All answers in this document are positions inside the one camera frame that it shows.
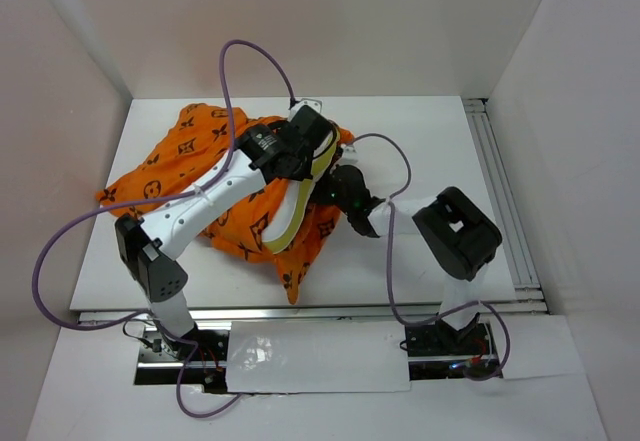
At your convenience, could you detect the white pillow with yellow edge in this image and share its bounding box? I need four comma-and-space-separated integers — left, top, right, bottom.
261, 123, 340, 254

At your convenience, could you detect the orange patterned pillowcase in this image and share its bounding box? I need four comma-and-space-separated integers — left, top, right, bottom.
95, 103, 341, 304

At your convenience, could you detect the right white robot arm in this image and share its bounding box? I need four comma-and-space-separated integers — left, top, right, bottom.
312, 165, 502, 353

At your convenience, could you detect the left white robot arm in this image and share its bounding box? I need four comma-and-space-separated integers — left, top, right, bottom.
115, 105, 339, 360

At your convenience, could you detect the white cover plate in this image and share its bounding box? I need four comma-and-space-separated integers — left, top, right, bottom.
226, 320, 410, 394

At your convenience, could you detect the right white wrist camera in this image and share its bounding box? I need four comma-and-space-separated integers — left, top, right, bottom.
341, 144, 358, 159

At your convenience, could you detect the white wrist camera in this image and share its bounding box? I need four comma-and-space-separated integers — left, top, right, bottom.
289, 97, 323, 116
341, 144, 358, 159

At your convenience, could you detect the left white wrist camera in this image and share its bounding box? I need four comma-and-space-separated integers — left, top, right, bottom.
289, 97, 323, 116

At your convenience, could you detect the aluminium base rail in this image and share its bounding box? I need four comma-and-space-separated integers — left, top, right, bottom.
77, 300, 504, 387

